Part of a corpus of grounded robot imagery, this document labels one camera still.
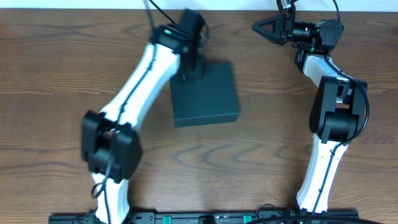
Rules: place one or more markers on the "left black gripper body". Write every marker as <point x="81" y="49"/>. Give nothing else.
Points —
<point x="191" y="64"/>

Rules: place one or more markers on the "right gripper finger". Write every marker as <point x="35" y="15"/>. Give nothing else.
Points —
<point x="271" y="23"/>
<point x="270" y="35"/>

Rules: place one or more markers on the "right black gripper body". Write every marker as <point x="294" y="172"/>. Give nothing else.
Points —
<point x="288" y="26"/>

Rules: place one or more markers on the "black gift box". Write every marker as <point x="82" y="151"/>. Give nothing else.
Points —
<point x="210" y="100"/>

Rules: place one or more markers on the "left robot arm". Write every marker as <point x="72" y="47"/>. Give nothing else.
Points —
<point x="110" y="138"/>

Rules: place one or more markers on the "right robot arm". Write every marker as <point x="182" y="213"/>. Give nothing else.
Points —
<point x="340" y="110"/>

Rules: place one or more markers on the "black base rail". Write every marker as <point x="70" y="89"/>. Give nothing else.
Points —
<point x="172" y="218"/>

